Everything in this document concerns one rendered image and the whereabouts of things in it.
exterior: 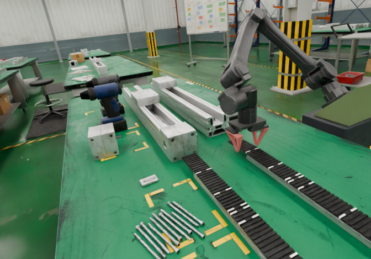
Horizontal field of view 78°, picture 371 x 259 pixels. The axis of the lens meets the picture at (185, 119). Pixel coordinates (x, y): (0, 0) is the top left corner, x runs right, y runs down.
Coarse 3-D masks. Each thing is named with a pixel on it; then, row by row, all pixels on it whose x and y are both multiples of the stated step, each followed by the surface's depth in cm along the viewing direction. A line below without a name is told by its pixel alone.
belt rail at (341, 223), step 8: (248, 160) 73; (264, 168) 67; (272, 176) 64; (288, 184) 60; (296, 192) 57; (304, 200) 55; (312, 200) 54; (320, 208) 51; (328, 216) 50; (344, 224) 47; (352, 232) 45; (360, 240) 44; (368, 240) 43
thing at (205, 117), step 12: (168, 96) 126; (180, 96) 130; (192, 96) 116; (180, 108) 113; (192, 108) 99; (204, 108) 104; (216, 108) 96; (192, 120) 102; (204, 120) 92; (216, 120) 94; (228, 120) 92; (204, 132) 93; (216, 132) 94
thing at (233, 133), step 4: (228, 128) 73; (232, 128) 73; (228, 132) 73; (232, 132) 70; (236, 132) 70; (232, 136) 74; (236, 136) 69; (240, 136) 69; (232, 140) 74; (236, 140) 70; (240, 140) 70; (240, 144) 71; (236, 148) 74
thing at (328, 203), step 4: (336, 196) 51; (328, 200) 50; (332, 200) 50; (336, 200) 50; (340, 200) 50; (320, 204) 50; (324, 204) 49; (328, 204) 49; (332, 204) 49; (336, 204) 49; (328, 208) 48
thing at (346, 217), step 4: (352, 208) 48; (356, 208) 47; (344, 212) 47; (348, 212) 47; (352, 212) 47; (356, 212) 47; (360, 212) 46; (340, 216) 46; (344, 216) 46; (348, 216) 46; (352, 216) 46; (356, 216) 46; (344, 220) 45; (348, 220) 45
